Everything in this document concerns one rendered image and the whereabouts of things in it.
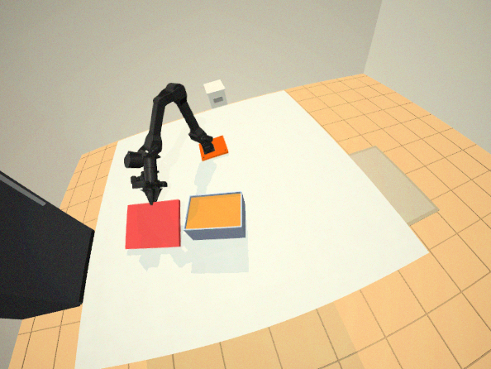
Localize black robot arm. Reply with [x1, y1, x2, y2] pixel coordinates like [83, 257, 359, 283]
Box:
[124, 83, 215, 169]

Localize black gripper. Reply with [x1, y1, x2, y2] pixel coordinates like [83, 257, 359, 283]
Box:
[132, 168, 168, 206]

